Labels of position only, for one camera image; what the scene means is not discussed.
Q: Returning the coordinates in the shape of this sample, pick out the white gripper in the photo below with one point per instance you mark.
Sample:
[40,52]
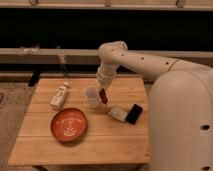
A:
[104,79]

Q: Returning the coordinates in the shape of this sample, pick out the dark red pepper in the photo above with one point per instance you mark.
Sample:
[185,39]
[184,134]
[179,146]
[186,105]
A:
[103,96]

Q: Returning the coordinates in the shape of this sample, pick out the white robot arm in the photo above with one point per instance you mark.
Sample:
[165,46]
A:
[180,106]

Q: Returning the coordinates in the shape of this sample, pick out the orange ceramic bowl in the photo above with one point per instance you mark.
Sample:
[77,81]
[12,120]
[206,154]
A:
[68,125]

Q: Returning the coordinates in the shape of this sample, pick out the white rectangular box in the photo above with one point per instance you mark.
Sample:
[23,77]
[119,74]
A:
[118,113]

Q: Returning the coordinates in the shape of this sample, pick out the white plastic bottle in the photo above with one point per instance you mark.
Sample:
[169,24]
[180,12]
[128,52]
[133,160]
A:
[59,98]

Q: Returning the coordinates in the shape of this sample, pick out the black smartphone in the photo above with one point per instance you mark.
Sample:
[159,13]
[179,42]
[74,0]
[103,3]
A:
[134,114]

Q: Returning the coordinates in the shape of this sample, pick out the wooden table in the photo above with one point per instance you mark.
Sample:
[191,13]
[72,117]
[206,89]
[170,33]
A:
[107,141]

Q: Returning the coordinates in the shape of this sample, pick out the grey metal rail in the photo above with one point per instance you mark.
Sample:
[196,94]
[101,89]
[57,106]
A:
[88,57]

